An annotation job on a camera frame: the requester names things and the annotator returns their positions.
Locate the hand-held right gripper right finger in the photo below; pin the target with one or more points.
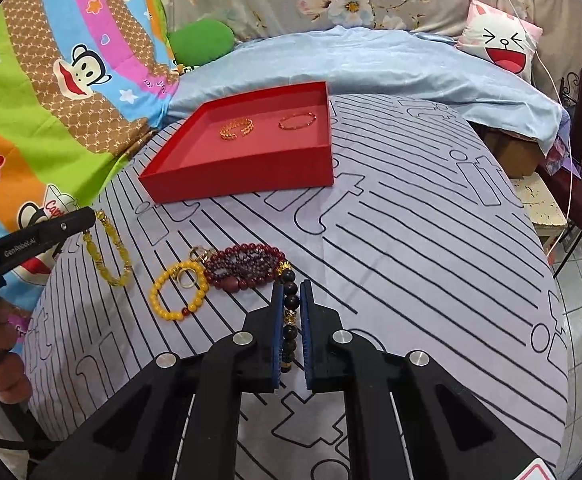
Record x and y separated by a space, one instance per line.
307 335

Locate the rose gold bangle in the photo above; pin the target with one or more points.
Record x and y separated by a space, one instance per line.
291 129

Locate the grey floral cloth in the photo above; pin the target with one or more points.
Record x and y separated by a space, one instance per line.
321 0

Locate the person's left hand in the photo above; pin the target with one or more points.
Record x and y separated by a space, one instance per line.
8 382

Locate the grey striped cloth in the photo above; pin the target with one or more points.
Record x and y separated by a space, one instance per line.
421 260

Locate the white pink cartoon cushion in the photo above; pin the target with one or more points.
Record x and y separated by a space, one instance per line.
501 40

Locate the red jewelry tray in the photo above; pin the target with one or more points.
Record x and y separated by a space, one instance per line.
251 172

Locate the cardboard box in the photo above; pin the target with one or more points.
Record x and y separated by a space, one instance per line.
511 152

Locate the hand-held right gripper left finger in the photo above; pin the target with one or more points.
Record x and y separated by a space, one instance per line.
277 335

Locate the green pillow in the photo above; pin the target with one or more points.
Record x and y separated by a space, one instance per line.
196 42

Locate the light blue sheet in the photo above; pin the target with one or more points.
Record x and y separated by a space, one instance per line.
371 65

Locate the white stool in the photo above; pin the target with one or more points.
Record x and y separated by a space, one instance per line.
538 205

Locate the cartoon monkey printed blanket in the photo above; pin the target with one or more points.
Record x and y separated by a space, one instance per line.
46 110

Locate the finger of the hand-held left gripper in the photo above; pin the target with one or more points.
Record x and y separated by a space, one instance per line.
73 221

